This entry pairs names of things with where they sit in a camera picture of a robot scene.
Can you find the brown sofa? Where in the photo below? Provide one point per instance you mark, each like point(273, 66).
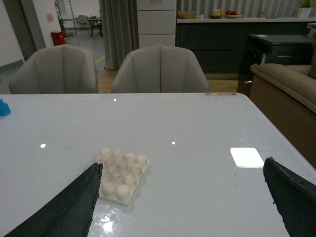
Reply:
point(286, 95)

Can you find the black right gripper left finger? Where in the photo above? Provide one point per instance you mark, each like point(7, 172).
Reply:
point(69, 214)

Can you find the dark kitchen counter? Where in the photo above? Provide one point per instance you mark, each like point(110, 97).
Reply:
point(219, 44)

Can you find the potted plant white pot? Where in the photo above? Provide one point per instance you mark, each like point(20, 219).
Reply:
point(303, 8)

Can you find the blue toy block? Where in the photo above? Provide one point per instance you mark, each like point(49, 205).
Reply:
point(4, 108)

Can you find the grey curtain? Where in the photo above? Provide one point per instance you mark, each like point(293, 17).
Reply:
point(120, 30)

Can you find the wicker basket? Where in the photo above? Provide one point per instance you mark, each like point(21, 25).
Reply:
point(186, 14)

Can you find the coloured sticker strip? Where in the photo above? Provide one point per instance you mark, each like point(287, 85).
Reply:
point(221, 94)

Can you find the red bin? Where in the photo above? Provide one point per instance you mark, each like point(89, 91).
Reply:
point(58, 38)

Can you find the grey chair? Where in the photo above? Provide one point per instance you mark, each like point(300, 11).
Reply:
point(63, 69)
point(160, 69)

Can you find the fruit plate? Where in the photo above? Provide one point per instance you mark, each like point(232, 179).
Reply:
point(233, 14)

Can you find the black appliance box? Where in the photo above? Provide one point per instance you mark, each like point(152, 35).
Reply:
point(279, 49)

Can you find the white studded base plate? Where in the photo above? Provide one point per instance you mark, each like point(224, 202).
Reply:
point(121, 174)

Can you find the grey chair right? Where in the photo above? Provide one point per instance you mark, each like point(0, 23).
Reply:
point(160, 69)

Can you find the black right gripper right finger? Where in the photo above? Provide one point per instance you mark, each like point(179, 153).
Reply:
point(294, 196)

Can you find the grey chair left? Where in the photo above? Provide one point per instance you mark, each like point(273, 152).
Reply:
point(63, 69)

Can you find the white drawer cabinet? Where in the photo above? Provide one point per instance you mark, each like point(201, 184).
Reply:
point(156, 22)

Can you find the snack bowl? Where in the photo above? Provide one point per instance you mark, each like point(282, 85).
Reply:
point(216, 14)

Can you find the background work table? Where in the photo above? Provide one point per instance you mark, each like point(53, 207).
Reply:
point(95, 24)

